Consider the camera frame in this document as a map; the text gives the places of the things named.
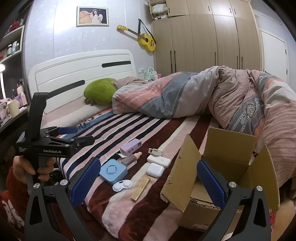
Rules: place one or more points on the white pillow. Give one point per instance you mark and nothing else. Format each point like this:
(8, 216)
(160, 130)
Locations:
(76, 117)

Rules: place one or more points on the purple small box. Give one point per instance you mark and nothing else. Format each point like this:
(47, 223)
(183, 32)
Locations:
(130, 147)

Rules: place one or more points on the pink grey striped duvet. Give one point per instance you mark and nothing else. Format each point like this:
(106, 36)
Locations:
(245, 101)

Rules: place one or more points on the white flat soap case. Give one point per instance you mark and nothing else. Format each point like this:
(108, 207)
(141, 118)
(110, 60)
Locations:
(165, 162)

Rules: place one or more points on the mint green small bag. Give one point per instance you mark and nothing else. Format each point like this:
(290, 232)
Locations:
(150, 74)

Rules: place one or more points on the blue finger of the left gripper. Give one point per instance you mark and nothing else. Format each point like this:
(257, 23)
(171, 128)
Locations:
(56, 132)
(81, 140)

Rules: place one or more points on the framed wall photo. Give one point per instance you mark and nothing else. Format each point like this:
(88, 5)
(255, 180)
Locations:
(92, 17)

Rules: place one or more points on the black camera box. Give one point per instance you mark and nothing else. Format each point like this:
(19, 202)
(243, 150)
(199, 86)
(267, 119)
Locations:
(37, 107)

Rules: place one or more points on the green plush pillow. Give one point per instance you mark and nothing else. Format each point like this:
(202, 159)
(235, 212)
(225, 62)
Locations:
(100, 91)

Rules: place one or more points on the white desk lamp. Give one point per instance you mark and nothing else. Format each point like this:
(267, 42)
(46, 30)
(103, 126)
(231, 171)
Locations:
(2, 78)

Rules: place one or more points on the person's left hand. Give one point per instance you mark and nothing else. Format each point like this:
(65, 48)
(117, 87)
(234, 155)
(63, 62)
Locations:
(22, 166)

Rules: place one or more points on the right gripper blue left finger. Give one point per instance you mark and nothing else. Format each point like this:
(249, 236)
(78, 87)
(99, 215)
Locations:
(82, 181)

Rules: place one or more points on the pink spray bottle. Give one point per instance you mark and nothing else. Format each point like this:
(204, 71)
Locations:
(131, 159)

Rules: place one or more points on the small clear clip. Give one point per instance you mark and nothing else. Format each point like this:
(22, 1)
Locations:
(155, 152)

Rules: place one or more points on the white door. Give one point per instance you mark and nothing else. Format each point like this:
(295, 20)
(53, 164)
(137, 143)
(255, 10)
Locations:
(275, 57)

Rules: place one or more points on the beige wooden wardrobe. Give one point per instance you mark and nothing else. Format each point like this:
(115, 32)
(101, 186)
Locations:
(195, 35)

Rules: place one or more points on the striped bed blanket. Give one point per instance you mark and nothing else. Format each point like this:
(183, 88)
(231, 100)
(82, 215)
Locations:
(127, 139)

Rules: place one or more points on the cream mug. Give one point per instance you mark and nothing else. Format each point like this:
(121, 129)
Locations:
(12, 109)

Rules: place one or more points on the wall shelf unit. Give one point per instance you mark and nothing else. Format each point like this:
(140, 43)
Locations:
(11, 57)

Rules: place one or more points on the yellow ukulele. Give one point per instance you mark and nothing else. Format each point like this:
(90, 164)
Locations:
(147, 41)

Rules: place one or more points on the gold lipstick tube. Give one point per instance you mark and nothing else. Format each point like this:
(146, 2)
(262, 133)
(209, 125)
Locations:
(140, 188)

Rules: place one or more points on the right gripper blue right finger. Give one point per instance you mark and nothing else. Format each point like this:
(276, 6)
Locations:
(214, 183)

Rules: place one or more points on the white contact lens case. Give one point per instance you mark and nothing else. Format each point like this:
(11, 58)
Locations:
(120, 185)

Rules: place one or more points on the blue square device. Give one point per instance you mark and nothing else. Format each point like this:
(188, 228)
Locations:
(113, 171)

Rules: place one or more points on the white earbuds case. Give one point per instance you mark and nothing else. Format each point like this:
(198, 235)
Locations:
(155, 170)

